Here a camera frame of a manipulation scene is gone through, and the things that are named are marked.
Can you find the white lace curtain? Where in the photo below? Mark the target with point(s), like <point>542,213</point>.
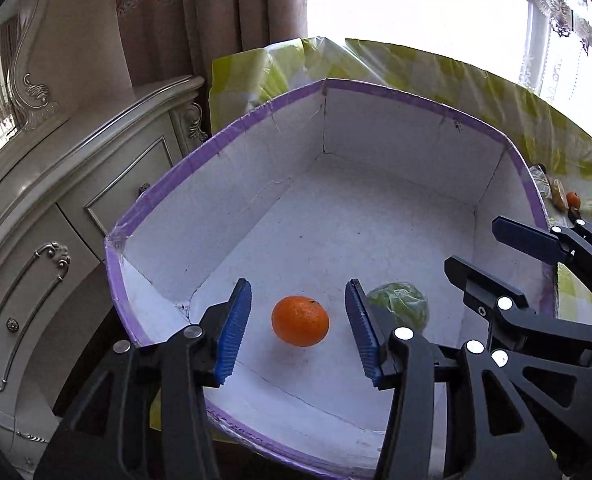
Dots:
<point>544,45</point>

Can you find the cream ornate dresser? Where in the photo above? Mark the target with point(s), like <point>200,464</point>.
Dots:
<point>92,140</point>

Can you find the small orange on table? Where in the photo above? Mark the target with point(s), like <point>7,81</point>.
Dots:
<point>573,200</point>

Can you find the brown patterned curtain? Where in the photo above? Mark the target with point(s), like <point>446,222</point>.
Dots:
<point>163,39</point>

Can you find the green wrapped fruit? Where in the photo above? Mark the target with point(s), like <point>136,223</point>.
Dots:
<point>405,301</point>

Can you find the yellow checkered tablecloth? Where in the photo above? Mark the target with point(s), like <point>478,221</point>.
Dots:
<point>541,133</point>

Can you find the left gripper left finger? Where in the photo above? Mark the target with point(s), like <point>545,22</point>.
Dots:
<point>103,434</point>

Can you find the orange tangerine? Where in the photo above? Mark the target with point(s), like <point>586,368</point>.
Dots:
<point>300,321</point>

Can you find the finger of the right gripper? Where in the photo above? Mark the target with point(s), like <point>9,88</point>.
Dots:
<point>480,284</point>
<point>571,247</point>

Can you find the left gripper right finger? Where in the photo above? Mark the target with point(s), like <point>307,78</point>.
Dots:
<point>490,433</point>

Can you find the wrapped yellow fruit on table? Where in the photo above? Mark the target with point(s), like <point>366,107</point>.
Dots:
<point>559,195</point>

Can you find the purple white cardboard box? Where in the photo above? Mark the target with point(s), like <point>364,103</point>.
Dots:
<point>329,182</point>

